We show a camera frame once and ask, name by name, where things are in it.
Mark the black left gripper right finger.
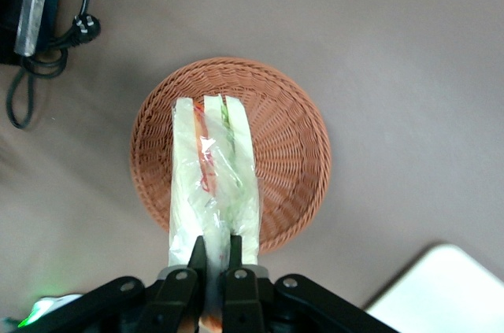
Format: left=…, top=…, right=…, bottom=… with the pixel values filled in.
left=222, top=234, right=265, bottom=333

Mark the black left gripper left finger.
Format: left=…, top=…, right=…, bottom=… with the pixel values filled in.
left=137, top=235, right=207, bottom=333

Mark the triangle sandwich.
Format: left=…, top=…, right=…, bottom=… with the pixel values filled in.
left=167, top=94, right=261, bottom=333

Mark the brown round wicker basket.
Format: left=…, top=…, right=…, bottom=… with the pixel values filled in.
left=129, top=57, right=332, bottom=254

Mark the beige plastic tray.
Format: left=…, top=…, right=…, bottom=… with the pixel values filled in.
left=364, top=244, right=504, bottom=333

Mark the black power cable with plug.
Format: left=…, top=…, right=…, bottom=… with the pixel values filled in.
left=6, top=0, right=102, bottom=129

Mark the metal frame leg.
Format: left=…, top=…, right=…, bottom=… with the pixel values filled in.
left=0, top=0, right=76, bottom=67

